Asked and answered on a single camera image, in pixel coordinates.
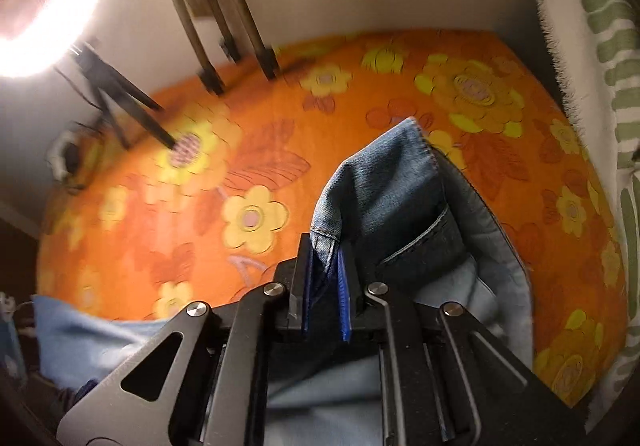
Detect light blue denim pants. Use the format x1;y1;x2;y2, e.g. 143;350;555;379
36;119;535;445

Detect orange floral bedspread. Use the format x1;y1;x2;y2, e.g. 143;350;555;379
36;30;627;405

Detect black mini tripod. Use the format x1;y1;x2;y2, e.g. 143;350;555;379
70;43;176;149

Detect green striped white pillow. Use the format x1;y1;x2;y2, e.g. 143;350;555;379
537;0;639;430

